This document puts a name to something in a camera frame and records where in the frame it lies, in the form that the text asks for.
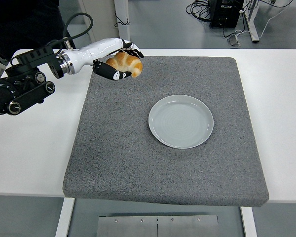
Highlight white table leg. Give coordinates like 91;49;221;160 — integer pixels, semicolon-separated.
240;206;258;237
55;197;75;237

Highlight black computer case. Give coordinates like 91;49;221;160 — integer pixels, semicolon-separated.
209;0;245;28

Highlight person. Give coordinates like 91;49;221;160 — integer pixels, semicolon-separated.
0;0;76;62

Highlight grey round plate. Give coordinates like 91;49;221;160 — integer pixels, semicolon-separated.
148;94;215;150

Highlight white cabinet panel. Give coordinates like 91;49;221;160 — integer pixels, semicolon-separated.
78;0;121;49

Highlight grey metal plate with screws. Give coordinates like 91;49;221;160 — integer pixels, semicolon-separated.
96;215;220;237

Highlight thin black cable loop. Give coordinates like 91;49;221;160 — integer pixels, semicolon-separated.
114;12;131;28

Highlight grey felt mat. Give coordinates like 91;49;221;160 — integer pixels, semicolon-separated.
62;55;270;207

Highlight clear grey foot pedal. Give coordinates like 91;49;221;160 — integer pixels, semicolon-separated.
227;34;242;48

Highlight white desk leg with foot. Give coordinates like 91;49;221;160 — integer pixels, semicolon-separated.
242;0;260;44

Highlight black cable tangle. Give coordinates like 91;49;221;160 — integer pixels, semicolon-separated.
185;0;213;23

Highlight croissant bread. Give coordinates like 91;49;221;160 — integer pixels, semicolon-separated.
105;51;144;78

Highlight white cable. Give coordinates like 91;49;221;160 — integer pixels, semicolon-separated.
227;7;295;40

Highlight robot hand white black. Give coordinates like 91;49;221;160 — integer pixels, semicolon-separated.
68;37;145;81

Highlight white square post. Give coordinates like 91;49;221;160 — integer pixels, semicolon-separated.
114;0;131;49

